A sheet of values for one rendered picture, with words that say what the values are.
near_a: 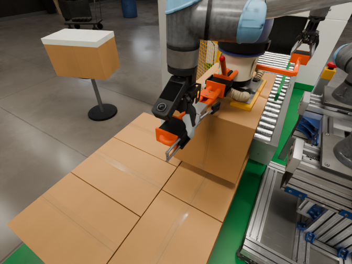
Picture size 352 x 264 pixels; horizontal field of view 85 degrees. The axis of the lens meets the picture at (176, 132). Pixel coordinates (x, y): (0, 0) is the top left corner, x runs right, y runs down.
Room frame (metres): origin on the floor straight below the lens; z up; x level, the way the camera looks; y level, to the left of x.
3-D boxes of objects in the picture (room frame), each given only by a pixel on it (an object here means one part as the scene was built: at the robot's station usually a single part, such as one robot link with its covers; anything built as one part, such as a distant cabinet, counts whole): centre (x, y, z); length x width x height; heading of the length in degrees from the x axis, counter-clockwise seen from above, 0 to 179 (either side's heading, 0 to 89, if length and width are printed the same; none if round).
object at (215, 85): (0.74, -0.18, 1.20); 0.10 x 0.08 x 0.06; 59
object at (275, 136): (1.98, -1.30, 0.50); 2.31 x 0.05 x 0.19; 149
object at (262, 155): (1.14, -0.43, 0.47); 0.70 x 0.03 x 0.15; 59
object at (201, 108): (0.55, -0.07, 1.20); 0.07 x 0.07 x 0.04; 59
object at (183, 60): (0.45, -0.01, 1.43); 0.08 x 0.08 x 0.05
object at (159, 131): (0.44, 0.01, 1.20); 0.08 x 0.07 x 0.05; 149
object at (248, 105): (0.90, -0.39, 1.10); 0.34 x 0.10 x 0.05; 149
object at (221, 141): (0.96, -0.30, 0.87); 0.60 x 0.40 x 0.40; 150
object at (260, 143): (1.14, -0.43, 0.58); 0.70 x 0.03 x 0.06; 59
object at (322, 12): (1.05, -0.68, 1.42); 0.08 x 0.08 x 0.05
